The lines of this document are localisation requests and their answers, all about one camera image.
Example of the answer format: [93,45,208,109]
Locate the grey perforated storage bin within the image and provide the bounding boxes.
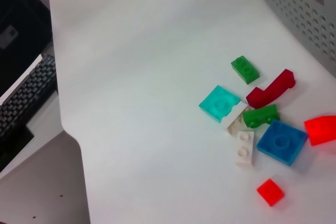
[249,0,336,80]

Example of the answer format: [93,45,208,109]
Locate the cyan square brick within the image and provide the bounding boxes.
[198,84,242,123]

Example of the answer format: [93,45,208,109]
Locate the white narrow brick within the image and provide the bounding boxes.
[221,102,250,136]

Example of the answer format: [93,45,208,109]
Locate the green flat two-stud brick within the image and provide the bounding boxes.
[230,55,261,86]

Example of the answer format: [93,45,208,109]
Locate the white two-stud brick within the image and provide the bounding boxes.
[234,130,256,167]

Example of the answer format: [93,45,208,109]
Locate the green small brick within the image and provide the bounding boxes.
[242,104,280,130]

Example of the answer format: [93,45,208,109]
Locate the dark red angled brick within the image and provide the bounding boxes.
[246,68,296,110]

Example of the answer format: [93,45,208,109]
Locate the blue square brick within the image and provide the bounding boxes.
[256,119,308,167]

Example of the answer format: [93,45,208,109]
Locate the red small square brick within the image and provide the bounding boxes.
[256,178,285,206]

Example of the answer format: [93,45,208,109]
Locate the black keyboard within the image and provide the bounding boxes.
[0,54,59,146]

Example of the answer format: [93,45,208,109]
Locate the red tall brick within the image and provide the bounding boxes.
[303,115,336,147]

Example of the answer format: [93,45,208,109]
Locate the grey side desk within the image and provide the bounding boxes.
[0,129,91,224]

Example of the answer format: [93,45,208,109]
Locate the black monitor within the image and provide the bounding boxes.
[0,0,53,99]

